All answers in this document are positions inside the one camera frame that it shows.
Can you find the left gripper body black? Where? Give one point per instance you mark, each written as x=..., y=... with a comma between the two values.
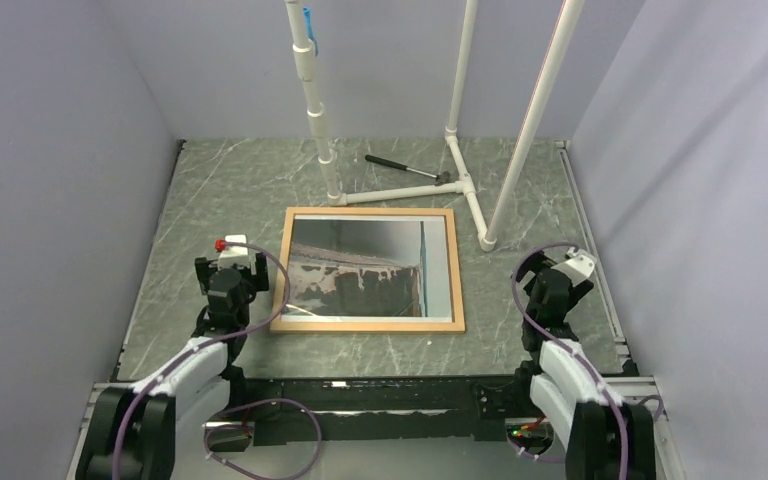
x=249, y=280

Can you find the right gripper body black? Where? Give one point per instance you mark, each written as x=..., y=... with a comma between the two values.
x=533, y=264

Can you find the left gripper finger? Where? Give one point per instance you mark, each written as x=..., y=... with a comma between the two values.
x=204, y=270
x=260, y=273

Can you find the wooden picture frame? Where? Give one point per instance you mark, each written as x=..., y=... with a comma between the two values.
x=457, y=278

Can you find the glossy landscape photo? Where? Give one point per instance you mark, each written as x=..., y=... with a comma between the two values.
x=357, y=272

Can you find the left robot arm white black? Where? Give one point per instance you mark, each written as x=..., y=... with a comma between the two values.
x=185, y=384

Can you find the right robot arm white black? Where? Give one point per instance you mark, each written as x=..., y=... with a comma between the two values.
x=604, y=436

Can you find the white PVC pipe stand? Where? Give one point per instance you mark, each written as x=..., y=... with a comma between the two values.
x=487, y=230

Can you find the blue clip on pipe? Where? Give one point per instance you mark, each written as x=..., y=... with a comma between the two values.
x=310, y=30

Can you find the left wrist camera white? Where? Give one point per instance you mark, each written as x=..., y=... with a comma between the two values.
x=232, y=252

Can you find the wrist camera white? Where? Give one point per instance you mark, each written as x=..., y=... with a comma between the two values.
x=578, y=265
x=232, y=252

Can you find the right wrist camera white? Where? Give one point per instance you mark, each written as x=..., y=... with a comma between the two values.
x=578, y=265

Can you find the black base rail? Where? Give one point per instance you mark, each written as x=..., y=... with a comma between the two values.
x=270, y=410

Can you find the black handled hammer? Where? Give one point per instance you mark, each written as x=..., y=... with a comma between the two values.
x=438, y=178

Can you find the aluminium extrusion rail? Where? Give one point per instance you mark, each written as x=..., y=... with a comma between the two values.
x=269, y=412

